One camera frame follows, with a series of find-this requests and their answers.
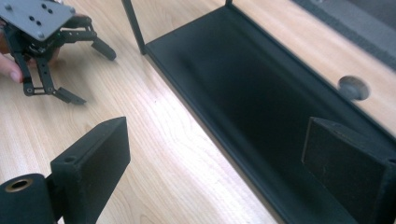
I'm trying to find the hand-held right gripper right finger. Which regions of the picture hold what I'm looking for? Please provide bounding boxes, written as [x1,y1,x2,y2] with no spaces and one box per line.
[301,117,396,224]

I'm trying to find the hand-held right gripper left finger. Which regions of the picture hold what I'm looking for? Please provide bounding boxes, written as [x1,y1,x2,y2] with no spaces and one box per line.
[49,116,132,224]

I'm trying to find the black metal two-tier rack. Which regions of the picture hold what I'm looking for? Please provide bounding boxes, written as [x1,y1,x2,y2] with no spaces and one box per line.
[120,0,396,224]

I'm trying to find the black round table grommet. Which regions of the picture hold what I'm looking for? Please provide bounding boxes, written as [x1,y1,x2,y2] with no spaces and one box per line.
[337,75,371,102]

